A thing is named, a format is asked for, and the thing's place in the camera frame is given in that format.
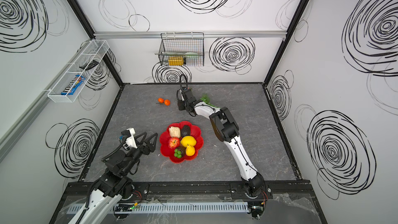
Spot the black wire wall basket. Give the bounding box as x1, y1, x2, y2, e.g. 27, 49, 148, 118
155, 36, 205, 67

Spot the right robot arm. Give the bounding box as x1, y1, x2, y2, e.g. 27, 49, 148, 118
176, 86, 265, 199

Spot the aluminium wall rail left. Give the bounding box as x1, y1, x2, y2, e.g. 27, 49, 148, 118
1, 39, 92, 162

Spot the green grape bunch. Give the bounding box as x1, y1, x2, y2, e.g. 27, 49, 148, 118
200, 94, 216, 108

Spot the white slotted cable duct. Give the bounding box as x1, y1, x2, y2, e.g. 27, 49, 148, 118
66, 202, 250, 215

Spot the dark avocado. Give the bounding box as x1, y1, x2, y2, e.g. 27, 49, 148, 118
180, 125, 191, 138

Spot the red flower-shaped fruit bowl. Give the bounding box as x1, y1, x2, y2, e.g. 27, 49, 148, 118
160, 121, 204, 163

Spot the dark purple mangosteen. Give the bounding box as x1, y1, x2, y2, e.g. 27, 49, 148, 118
174, 146, 186, 159

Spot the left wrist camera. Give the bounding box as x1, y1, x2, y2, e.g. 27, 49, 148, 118
119, 128, 137, 151

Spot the large yellow lemon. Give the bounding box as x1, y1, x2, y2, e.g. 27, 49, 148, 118
180, 136, 197, 148

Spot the black remote control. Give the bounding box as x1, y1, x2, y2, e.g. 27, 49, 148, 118
79, 60, 99, 71

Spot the aluminium wall rail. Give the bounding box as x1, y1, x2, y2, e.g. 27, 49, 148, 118
1, 39, 92, 162
94, 30, 287, 39

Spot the aluminium wall rail back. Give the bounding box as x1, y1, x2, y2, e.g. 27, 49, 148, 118
94, 30, 287, 39

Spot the white wire wall shelf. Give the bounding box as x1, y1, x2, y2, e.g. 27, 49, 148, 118
47, 39, 109, 103

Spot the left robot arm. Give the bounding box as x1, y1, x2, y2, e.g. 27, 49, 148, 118
69, 128, 159, 224

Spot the red apple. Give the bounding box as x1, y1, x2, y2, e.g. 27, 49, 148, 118
168, 137, 180, 149

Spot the small yellow pear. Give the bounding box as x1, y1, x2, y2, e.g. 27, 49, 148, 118
185, 145, 196, 157

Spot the yellow sponge in basket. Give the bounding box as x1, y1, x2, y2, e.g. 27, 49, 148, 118
168, 56, 185, 66

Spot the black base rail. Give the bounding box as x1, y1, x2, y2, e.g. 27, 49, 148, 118
61, 179, 315, 202

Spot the blue candy packet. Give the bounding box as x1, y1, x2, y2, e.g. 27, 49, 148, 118
61, 75, 86, 95

